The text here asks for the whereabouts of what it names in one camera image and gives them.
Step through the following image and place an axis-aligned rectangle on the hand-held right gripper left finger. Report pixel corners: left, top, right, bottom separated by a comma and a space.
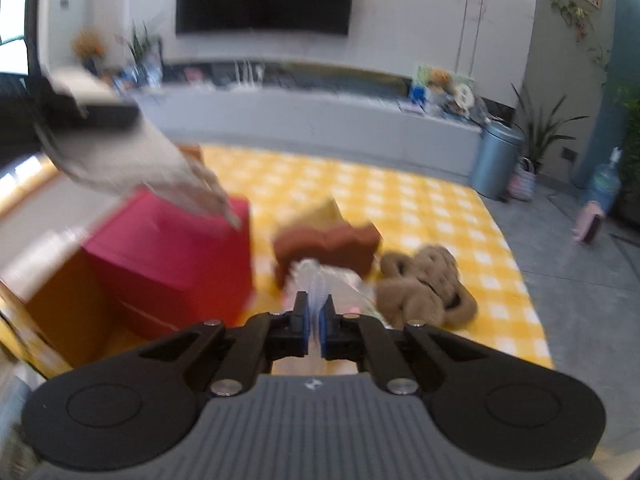
114, 292, 311, 397

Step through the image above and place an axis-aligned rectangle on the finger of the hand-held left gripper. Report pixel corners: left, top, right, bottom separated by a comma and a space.
50, 102, 142, 132

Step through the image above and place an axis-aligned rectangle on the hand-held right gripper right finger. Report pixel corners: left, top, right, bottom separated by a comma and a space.
322, 295, 522, 394

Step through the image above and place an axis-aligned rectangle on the clear plastic packet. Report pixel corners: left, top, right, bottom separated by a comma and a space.
280, 258, 377, 322

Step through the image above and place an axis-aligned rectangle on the cream cloth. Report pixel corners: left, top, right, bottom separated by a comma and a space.
46, 67, 243, 232

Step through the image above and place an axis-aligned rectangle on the brown bear-shaped sponge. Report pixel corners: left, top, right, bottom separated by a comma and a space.
273, 221, 382, 288

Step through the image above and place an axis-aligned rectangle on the orange cardboard box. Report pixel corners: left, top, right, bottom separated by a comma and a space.
0, 142, 207, 379

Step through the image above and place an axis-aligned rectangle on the dark vase with dried flowers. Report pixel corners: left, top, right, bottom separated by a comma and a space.
71, 29, 108, 77

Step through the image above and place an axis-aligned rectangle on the green orchid plant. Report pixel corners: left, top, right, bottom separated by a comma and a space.
116, 20, 165, 88

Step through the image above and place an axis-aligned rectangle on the glass balcony door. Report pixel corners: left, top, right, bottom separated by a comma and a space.
0, 0, 45, 82

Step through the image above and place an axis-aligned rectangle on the brown plush toy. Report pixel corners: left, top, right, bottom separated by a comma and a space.
374, 243, 479, 332

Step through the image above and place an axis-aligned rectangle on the yellow cloth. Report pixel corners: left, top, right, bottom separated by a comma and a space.
294, 197, 352, 235

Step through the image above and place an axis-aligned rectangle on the red square box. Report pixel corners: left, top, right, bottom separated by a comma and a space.
82, 191, 254, 342

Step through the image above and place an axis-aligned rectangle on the white router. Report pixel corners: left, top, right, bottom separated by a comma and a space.
231, 60, 263, 92

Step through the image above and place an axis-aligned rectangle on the yellow checkered blanket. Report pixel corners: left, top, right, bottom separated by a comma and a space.
197, 145, 556, 377

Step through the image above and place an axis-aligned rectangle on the white marble television bench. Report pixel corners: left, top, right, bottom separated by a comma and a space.
134, 56, 484, 182

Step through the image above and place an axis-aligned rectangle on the grey metal trash can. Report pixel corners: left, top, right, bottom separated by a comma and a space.
469, 121, 526, 201

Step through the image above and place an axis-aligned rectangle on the pastel woven bag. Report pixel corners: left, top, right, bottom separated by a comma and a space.
507, 157, 537, 204

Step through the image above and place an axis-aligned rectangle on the pink space heater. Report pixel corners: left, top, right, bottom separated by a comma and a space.
572, 200, 607, 245

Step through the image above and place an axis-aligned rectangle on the tall leafy floor plant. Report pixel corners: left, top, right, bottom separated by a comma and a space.
510, 81, 592, 177

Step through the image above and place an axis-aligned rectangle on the blue water bottle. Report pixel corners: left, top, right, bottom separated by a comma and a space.
587, 147, 624, 212

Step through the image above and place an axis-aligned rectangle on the trailing vine plant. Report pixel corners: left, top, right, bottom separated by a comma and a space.
547, 0, 615, 87

